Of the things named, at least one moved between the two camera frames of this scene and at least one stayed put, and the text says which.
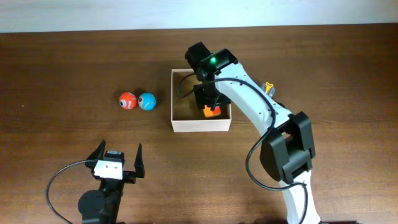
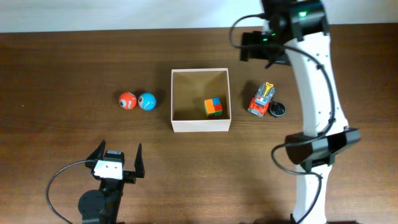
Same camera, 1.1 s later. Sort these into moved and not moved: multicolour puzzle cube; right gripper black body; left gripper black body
Moved: right gripper black body
Not moved: left gripper black body; multicolour puzzle cube
